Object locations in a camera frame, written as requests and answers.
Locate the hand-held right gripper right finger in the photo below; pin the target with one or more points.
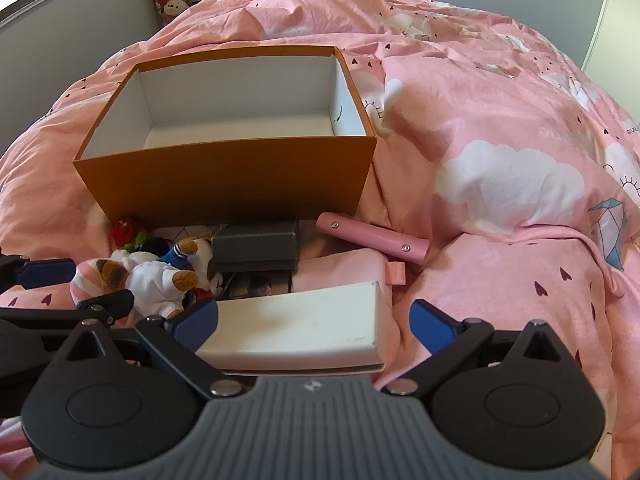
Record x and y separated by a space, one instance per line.
432 327

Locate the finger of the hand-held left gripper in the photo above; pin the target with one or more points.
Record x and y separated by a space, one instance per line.
45 273
112 305

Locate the red plush toy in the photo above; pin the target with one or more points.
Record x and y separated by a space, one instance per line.
127 232

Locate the pink printed blanket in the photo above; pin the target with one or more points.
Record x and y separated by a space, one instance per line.
500 135

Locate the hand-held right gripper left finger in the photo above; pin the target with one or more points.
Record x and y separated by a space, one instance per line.
197 320

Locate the dark grey box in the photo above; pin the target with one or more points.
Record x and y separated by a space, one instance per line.
255 247

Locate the orange storage box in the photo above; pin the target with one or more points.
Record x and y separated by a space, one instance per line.
225 185

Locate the white door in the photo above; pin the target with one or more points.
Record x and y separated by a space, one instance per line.
617 25

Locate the pink tube case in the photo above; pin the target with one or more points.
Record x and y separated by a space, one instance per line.
370 240

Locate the calico cat plush toy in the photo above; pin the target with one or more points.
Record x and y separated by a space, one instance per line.
150 275

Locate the photo cards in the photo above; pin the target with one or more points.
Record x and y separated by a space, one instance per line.
255 287

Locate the white box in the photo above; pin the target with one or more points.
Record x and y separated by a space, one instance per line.
300 325

